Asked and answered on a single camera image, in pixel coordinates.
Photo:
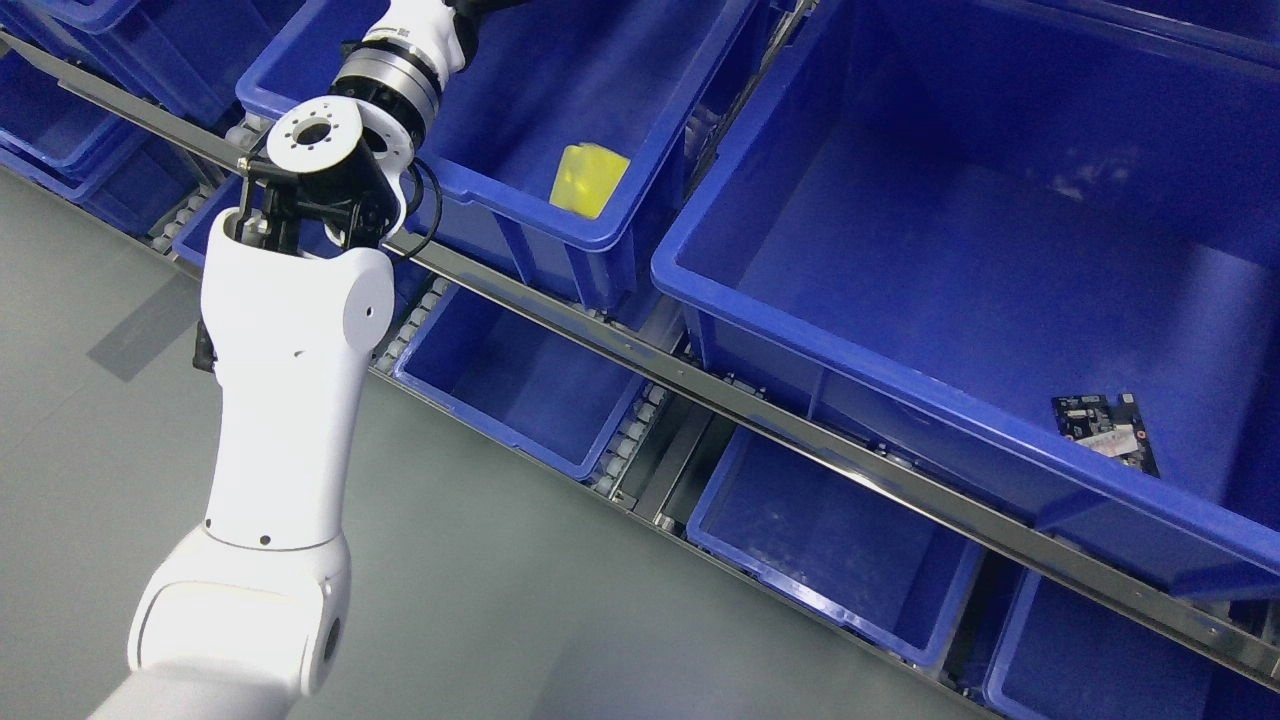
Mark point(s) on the yellow foam block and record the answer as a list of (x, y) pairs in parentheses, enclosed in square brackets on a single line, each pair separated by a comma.
[(586, 178)]

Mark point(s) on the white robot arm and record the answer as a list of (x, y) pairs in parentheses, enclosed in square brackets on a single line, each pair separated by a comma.
[(243, 618)]

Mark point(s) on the blue bin bottom middle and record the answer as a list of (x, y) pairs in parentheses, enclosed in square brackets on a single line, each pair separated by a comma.
[(518, 383)]

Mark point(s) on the metal shelf rack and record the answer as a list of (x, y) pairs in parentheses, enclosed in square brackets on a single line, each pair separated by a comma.
[(962, 505)]

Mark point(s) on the blue bin with block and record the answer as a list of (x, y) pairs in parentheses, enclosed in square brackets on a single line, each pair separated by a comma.
[(644, 79)]

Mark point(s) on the blue bin bottom centre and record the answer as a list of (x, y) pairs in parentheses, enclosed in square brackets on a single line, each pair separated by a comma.
[(859, 560)]

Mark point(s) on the large blue bin right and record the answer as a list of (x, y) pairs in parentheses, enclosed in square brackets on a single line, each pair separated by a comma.
[(932, 217)]

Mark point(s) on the black circuit board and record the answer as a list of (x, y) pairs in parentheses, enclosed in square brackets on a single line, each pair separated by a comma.
[(1111, 426)]

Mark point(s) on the blue bin bottom right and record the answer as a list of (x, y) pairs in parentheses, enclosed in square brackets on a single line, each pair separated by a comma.
[(1058, 655)]

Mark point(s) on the blue bin far left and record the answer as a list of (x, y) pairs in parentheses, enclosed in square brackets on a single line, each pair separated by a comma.
[(186, 56)]

